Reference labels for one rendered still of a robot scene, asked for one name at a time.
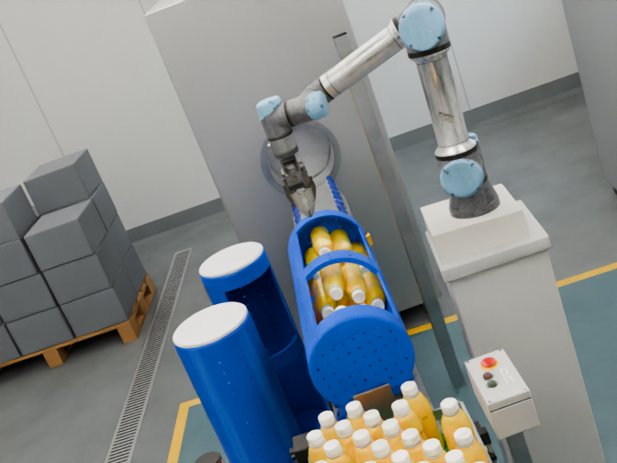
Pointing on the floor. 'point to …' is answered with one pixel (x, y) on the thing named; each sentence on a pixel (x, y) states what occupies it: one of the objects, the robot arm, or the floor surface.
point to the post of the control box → (520, 452)
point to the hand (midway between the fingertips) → (309, 213)
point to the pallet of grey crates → (65, 264)
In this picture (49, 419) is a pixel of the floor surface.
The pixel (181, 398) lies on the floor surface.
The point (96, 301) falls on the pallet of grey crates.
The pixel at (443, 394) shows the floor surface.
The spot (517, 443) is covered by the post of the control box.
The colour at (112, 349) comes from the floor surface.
